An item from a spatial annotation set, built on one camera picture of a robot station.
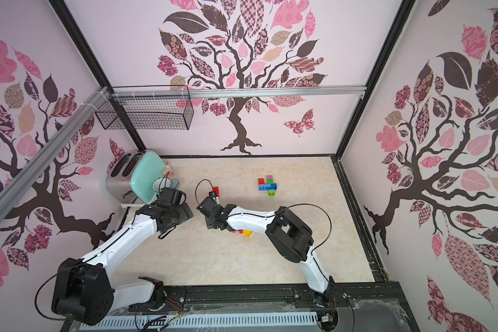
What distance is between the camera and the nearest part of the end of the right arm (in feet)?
2.17

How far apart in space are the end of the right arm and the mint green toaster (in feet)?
1.23

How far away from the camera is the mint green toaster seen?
0.90 m
